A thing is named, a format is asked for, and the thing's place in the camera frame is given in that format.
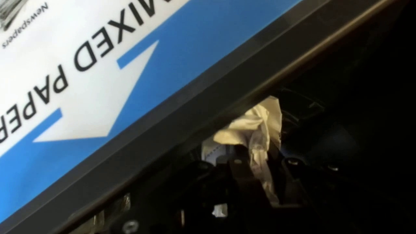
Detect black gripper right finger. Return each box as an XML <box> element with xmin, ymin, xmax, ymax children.
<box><xmin>270</xmin><ymin>144</ymin><xmax>416</xmax><ymax>234</ymax></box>

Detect white tissue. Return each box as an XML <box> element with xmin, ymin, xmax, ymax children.
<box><xmin>200</xmin><ymin>94</ymin><xmax>284</xmax><ymax>208</ymax></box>

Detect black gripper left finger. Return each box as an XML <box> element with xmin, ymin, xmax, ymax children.
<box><xmin>112</xmin><ymin>154</ymin><xmax>283</xmax><ymax>234</ymax></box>

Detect black rubbish bin liner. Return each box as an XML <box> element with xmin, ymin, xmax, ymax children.
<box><xmin>241</xmin><ymin>0</ymin><xmax>416</xmax><ymax>234</ymax></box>

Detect blue label with up arrow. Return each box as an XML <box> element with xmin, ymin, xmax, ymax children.
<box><xmin>0</xmin><ymin>0</ymin><xmax>304</xmax><ymax>223</ymax></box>

